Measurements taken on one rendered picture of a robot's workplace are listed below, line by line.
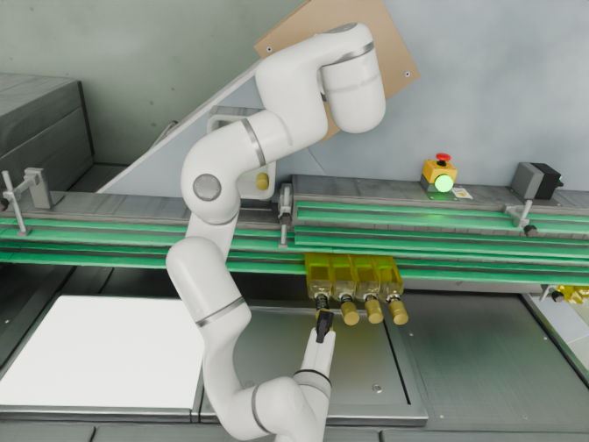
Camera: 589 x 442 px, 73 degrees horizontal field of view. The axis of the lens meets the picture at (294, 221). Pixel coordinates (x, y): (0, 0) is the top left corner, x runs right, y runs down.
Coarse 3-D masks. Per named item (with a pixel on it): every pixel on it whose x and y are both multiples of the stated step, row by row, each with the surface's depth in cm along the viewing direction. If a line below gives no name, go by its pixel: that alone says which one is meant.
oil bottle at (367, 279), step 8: (352, 256) 104; (360, 256) 104; (368, 256) 104; (352, 264) 102; (360, 264) 101; (368, 264) 101; (360, 272) 98; (368, 272) 98; (376, 272) 99; (360, 280) 96; (368, 280) 96; (376, 280) 96; (360, 288) 94; (368, 288) 94; (376, 288) 94; (360, 296) 95; (376, 296) 95
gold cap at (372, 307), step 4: (368, 300) 92; (372, 300) 91; (376, 300) 91; (368, 304) 91; (372, 304) 90; (376, 304) 90; (368, 308) 90; (372, 308) 89; (376, 308) 89; (380, 308) 90; (368, 312) 89; (372, 312) 88; (376, 312) 88; (380, 312) 88; (368, 316) 89; (372, 316) 88; (376, 316) 88; (380, 316) 88; (372, 320) 89; (376, 320) 89; (380, 320) 89
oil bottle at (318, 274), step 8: (304, 256) 110; (312, 256) 103; (320, 256) 103; (312, 264) 100; (320, 264) 100; (328, 264) 100; (312, 272) 97; (320, 272) 97; (328, 272) 98; (312, 280) 95; (320, 280) 95; (328, 280) 95; (312, 288) 94; (320, 288) 93; (328, 288) 94; (312, 296) 94; (328, 296) 94
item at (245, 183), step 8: (216, 120) 103; (224, 120) 104; (232, 120) 97; (208, 128) 98; (216, 128) 104; (264, 168) 112; (272, 168) 104; (240, 176) 113; (248, 176) 113; (256, 176) 113; (272, 176) 105; (240, 184) 112; (248, 184) 112; (272, 184) 106; (240, 192) 109; (248, 192) 109; (256, 192) 109; (264, 192) 109; (272, 192) 108
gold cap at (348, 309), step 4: (344, 304) 90; (348, 304) 89; (352, 304) 90; (340, 308) 91; (344, 308) 89; (348, 308) 88; (352, 308) 88; (344, 312) 87; (348, 312) 86; (352, 312) 86; (356, 312) 87; (344, 316) 87; (348, 316) 87; (352, 316) 87; (356, 316) 87; (344, 320) 87; (348, 320) 87; (352, 320) 87; (356, 320) 87; (352, 324) 87
